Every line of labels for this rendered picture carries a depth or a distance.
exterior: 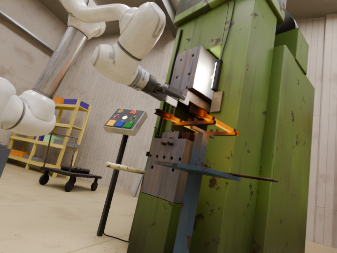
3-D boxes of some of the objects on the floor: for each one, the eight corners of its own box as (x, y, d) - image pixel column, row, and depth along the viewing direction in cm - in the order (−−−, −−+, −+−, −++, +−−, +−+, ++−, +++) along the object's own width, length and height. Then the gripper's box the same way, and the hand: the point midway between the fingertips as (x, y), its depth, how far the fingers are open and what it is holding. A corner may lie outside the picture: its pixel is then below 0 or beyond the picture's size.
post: (98, 236, 189) (129, 120, 213) (96, 235, 192) (126, 120, 216) (102, 236, 192) (132, 121, 216) (100, 234, 195) (130, 121, 219)
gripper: (128, 93, 92) (166, 112, 107) (157, 86, 77) (197, 109, 92) (132, 77, 94) (169, 98, 108) (161, 67, 79) (200, 93, 94)
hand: (178, 101), depth 98 cm, fingers open, 7 cm apart
